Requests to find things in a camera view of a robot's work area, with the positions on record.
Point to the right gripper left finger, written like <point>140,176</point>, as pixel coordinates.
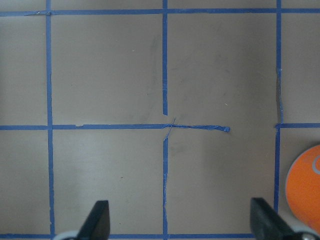
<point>97,224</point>

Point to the orange cylindrical container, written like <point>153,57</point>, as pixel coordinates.
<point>302,188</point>

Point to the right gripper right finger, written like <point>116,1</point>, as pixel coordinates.
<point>266,224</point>

